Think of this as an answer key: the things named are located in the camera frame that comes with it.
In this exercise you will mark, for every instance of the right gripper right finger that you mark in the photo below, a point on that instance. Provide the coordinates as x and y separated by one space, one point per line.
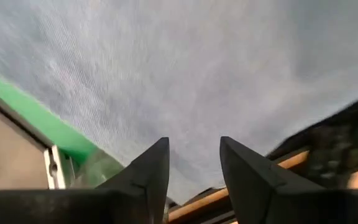
259 199

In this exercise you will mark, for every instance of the green table mat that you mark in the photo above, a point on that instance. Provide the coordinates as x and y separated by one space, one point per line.
26 112

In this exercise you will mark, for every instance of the blue denim garment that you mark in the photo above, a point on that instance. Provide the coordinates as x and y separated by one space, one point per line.
179 77

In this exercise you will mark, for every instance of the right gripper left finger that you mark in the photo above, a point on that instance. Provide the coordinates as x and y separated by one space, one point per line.
120 205

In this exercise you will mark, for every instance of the white frame bracket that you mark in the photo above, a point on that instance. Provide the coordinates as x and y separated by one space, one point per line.
54 168

